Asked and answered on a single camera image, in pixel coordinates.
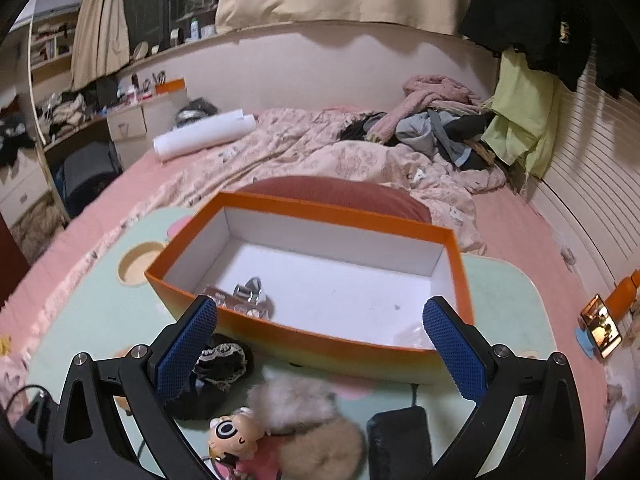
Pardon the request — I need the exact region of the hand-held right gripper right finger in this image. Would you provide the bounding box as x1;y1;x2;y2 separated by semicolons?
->
422;296;593;480

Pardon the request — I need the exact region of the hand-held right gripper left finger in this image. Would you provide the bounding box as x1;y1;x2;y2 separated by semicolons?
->
50;295;221;480

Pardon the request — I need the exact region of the black lace garment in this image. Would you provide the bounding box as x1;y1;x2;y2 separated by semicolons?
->
170;332;255;421

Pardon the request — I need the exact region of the orange cardboard box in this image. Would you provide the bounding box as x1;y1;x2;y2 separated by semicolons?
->
144;191;476;386

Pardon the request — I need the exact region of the clear plastic wrapper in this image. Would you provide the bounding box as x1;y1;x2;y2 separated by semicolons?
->
395;321;437;351

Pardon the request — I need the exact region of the mint green lap table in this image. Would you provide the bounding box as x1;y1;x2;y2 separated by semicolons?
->
27;207;558;480

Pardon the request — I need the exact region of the silver metal clip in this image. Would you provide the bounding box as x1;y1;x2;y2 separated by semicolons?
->
232;276;275;318

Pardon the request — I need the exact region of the cartoon doll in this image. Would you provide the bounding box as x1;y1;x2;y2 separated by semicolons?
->
206;407;281;480

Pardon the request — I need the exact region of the black power bank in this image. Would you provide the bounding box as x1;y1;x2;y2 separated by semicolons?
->
366;405;433;480

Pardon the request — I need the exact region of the grey fur pom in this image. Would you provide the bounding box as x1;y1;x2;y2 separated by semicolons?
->
245;374;346;431

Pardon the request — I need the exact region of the blue phone stand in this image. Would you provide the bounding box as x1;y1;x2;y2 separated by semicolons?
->
574;327;608;361

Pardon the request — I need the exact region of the pink bed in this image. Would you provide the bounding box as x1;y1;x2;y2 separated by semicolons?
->
0;105;631;480

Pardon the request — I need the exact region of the small framed photo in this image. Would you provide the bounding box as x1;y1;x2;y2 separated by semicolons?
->
580;295;623;358

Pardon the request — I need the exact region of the brown fur pom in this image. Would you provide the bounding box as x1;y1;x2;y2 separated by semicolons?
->
270;417;368;480

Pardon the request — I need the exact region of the orange bottle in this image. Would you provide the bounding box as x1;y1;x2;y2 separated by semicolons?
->
606;270;640;321

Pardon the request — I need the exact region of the red cushion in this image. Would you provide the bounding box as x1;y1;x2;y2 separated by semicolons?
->
240;176;432;226

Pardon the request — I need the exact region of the white paper roll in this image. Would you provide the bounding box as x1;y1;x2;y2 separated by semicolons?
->
152;108;257;162

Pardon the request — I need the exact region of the white slatted panel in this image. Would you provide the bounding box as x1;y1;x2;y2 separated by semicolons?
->
525;45;640;306

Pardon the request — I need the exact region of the white drawer cabinet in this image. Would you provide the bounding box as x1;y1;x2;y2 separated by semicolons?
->
106;91;190;143

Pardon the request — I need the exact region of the pink floral blanket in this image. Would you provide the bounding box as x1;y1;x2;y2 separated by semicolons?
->
0;107;507;381

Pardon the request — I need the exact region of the black silver bag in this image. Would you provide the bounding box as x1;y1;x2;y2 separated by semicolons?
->
175;99;218;128

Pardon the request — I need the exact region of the yellow-green hanging garment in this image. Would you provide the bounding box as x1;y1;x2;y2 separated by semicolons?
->
482;46;561;178

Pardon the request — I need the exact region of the pile of clothes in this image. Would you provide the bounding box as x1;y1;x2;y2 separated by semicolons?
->
340;74;506;171

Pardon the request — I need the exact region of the wooden bookshelf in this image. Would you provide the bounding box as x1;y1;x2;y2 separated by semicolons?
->
27;10;81;81

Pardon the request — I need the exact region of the dark window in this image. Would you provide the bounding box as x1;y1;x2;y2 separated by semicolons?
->
122;0;221;56

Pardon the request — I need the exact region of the black hanging jacket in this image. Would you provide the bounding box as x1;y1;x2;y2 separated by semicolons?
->
550;0;640;98
460;0;566;61

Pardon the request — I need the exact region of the white air conditioner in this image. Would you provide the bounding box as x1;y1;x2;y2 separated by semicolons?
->
10;0;83;31

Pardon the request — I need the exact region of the black device with cable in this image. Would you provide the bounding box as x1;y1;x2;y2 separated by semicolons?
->
0;384;58;461

